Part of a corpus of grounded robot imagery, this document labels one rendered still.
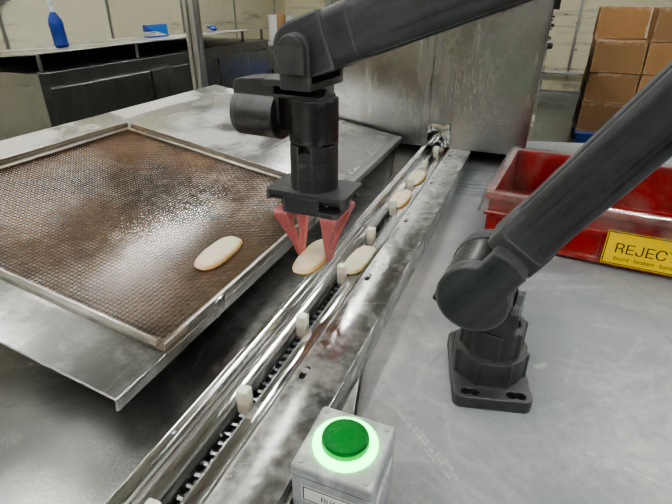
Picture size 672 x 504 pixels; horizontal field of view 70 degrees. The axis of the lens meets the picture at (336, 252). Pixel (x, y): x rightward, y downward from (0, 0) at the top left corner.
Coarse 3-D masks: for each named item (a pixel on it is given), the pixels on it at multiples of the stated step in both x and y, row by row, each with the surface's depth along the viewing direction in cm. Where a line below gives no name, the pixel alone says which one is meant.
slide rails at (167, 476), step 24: (432, 168) 120; (360, 240) 84; (336, 264) 77; (312, 288) 71; (288, 336) 61; (312, 336) 61; (264, 360) 57; (288, 360) 57; (240, 384) 53; (216, 408) 50; (264, 408) 50; (192, 432) 47; (240, 432) 47; (192, 456) 45; (216, 456) 45; (168, 480) 43
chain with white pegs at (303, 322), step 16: (432, 160) 129; (384, 224) 93; (368, 240) 85; (336, 288) 73; (320, 304) 69; (304, 320) 61; (288, 352) 60; (272, 368) 57; (240, 400) 50; (240, 416) 51; (224, 432) 49; (208, 464) 45; (192, 480) 45; (176, 496) 43
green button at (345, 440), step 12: (336, 420) 42; (348, 420) 42; (324, 432) 40; (336, 432) 40; (348, 432) 40; (360, 432) 40; (324, 444) 40; (336, 444) 39; (348, 444) 39; (360, 444) 39; (336, 456) 39; (348, 456) 39; (360, 456) 39
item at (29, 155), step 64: (128, 128) 104; (0, 192) 74; (128, 192) 81; (192, 192) 85; (256, 192) 89; (0, 256) 62; (128, 256) 66; (192, 256) 68; (256, 256) 71; (192, 320) 55
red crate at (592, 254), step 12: (516, 192) 112; (528, 192) 112; (492, 216) 88; (504, 216) 86; (492, 228) 89; (576, 240) 83; (588, 240) 82; (600, 240) 81; (564, 252) 84; (576, 252) 84; (588, 252) 83; (600, 252) 81; (600, 264) 83; (612, 264) 81
